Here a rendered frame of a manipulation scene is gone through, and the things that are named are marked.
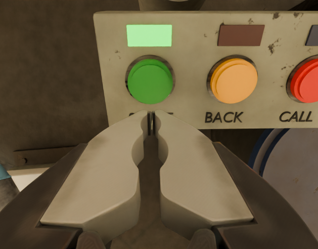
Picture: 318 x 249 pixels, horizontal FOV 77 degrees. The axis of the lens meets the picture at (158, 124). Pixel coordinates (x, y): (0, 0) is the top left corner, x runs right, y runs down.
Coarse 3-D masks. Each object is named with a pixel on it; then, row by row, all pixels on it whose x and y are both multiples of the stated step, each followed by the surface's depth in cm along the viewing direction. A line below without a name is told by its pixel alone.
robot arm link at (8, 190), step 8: (0, 168) 47; (0, 176) 46; (8, 176) 48; (0, 184) 45; (8, 184) 47; (0, 192) 45; (8, 192) 46; (16, 192) 49; (0, 200) 44; (8, 200) 46; (0, 208) 44
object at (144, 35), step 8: (128, 32) 16; (136, 32) 16; (144, 32) 16; (152, 32) 16; (160, 32) 16; (168, 32) 16; (128, 40) 16; (136, 40) 16; (144, 40) 16; (152, 40) 16; (160, 40) 16; (168, 40) 16
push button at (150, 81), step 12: (144, 60) 17; (156, 60) 17; (132, 72) 17; (144, 72) 17; (156, 72) 17; (168, 72) 17; (132, 84) 17; (144, 84) 17; (156, 84) 17; (168, 84) 17; (144, 96) 18; (156, 96) 18
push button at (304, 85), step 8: (304, 64) 18; (312, 64) 17; (296, 72) 18; (304, 72) 17; (312, 72) 17; (296, 80) 18; (304, 80) 18; (312, 80) 18; (296, 88) 18; (304, 88) 18; (312, 88) 18; (296, 96) 19; (304, 96) 18; (312, 96) 18
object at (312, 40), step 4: (312, 28) 16; (316, 28) 16; (312, 32) 16; (316, 32) 16; (308, 36) 17; (312, 36) 17; (316, 36) 17; (308, 40) 17; (312, 40) 17; (316, 40) 17; (308, 44) 17; (312, 44) 17; (316, 44) 17
